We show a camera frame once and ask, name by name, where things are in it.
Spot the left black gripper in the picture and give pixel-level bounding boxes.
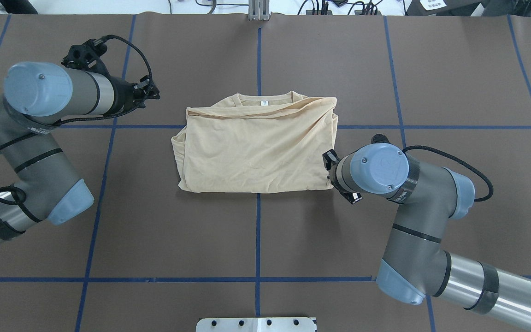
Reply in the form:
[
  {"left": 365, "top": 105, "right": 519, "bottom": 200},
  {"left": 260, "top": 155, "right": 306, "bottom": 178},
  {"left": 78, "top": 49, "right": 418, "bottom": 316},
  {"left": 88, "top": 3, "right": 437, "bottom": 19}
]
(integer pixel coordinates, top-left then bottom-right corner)
[{"left": 109, "top": 77, "right": 161, "bottom": 115}]

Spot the cream long-sleeve graphic shirt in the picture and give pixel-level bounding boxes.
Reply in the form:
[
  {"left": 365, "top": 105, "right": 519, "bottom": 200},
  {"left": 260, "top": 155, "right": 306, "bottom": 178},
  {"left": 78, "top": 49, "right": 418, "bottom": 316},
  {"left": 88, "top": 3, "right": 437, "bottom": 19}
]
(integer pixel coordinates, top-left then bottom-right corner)
[{"left": 171, "top": 91, "right": 338, "bottom": 194}]

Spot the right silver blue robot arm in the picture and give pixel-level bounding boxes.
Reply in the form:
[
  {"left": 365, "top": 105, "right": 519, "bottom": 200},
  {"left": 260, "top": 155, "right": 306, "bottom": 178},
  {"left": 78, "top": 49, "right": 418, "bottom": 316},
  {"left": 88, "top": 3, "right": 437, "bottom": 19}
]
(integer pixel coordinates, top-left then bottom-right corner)
[{"left": 322, "top": 136, "right": 531, "bottom": 331}]

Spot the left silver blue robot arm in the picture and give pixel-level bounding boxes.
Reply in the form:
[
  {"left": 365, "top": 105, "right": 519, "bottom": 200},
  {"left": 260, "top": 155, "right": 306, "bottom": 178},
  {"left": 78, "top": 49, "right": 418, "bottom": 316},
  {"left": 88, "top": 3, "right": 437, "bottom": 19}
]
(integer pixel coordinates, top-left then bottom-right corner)
[{"left": 0, "top": 61, "right": 159, "bottom": 244}]

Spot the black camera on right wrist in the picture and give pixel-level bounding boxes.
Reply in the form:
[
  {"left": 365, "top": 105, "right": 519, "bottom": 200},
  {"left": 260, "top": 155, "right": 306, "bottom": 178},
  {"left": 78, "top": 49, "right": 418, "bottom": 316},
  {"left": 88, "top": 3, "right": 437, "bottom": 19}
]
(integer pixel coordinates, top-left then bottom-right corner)
[{"left": 371, "top": 134, "right": 390, "bottom": 144}]

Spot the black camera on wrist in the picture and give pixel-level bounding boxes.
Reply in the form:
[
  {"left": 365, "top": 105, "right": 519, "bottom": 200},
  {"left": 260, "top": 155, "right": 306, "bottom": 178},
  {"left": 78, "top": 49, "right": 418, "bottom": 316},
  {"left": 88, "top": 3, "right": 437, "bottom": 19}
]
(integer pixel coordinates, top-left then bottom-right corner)
[
  {"left": 371, "top": 134, "right": 390, "bottom": 144},
  {"left": 61, "top": 39, "right": 110, "bottom": 77}
]

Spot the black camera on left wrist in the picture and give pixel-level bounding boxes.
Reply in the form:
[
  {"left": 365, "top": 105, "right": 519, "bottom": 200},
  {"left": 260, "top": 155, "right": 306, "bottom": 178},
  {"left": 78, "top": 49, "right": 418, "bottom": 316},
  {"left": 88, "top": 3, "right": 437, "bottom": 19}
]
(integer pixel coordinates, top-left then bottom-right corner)
[{"left": 61, "top": 39, "right": 110, "bottom": 77}]

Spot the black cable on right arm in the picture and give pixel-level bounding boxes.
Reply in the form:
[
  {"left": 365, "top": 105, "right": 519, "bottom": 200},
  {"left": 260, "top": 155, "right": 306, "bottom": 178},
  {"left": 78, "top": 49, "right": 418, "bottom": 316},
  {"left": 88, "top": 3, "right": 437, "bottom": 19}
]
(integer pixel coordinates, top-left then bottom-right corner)
[{"left": 402, "top": 145, "right": 494, "bottom": 202}]

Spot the aluminium frame post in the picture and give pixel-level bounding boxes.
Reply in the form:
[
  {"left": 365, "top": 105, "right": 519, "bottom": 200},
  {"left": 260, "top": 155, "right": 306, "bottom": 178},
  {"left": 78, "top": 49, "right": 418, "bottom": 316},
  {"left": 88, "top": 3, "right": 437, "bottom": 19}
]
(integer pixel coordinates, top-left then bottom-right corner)
[{"left": 248, "top": 0, "right": 271, "bottom": 21}]

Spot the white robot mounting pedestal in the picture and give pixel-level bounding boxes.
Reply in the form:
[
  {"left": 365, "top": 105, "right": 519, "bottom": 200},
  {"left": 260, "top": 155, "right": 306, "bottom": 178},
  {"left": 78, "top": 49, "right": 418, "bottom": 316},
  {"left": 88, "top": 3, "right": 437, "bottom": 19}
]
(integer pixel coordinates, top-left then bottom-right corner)
[{"left": 195, "top": 317, "right": 318, "bottom": 332}]

